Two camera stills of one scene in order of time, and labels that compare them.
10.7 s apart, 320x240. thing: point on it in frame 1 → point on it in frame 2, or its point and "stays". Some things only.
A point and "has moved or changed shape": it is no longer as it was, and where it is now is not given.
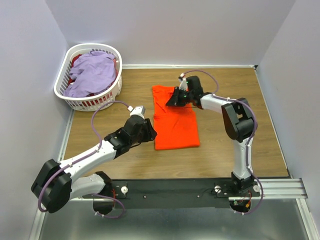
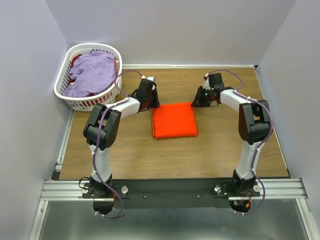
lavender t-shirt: x=91 y=73 stays
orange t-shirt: x=175 y=126 has moved or changed shape
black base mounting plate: x=170 y=194 stays
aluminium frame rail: x=291 y=188 stays
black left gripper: x=150 y=134 → x=156 y=103
